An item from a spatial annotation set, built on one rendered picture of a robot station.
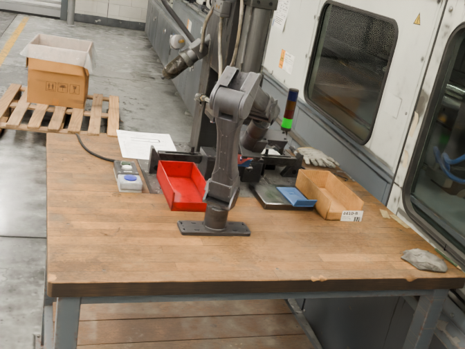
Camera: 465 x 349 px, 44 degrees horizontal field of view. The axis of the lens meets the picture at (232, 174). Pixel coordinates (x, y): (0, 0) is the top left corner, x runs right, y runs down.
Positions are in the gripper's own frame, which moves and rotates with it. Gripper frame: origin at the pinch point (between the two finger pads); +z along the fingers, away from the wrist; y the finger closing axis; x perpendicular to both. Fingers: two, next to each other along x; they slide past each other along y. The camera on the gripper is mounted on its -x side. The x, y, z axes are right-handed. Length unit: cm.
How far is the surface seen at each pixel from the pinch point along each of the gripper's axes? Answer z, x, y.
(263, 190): 5.8, -9.2, -6.5
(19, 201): 178, 64, 99
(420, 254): -16, -42, -42
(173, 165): 9.9, 19.0, 4.3
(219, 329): 76, -13, -26
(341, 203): 3.3, -35.8, -11.9
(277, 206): 0.9, -10.3, -15.9
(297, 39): 45, -72, 125
